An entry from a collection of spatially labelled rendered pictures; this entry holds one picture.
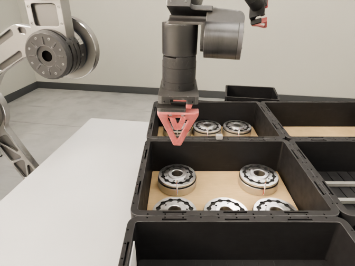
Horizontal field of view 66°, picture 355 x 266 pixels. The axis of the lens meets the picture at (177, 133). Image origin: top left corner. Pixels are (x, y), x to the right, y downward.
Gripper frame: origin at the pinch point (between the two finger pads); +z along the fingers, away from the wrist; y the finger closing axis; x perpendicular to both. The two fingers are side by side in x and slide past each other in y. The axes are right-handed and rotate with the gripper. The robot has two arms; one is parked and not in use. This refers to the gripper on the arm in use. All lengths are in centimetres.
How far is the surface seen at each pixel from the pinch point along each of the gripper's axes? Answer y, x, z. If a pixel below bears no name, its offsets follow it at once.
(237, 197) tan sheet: 9.0, -15.8, 22.9
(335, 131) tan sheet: 47, -60, 22
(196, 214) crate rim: -7.4, -4.0, 13.2
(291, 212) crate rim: -6.5, -22.0, 13.1
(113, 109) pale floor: 267, 80, 108
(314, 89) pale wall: 291, -171, 83
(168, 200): 4.3, 1.7, 20.4
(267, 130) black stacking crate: 34.5, -29.4, 16.1
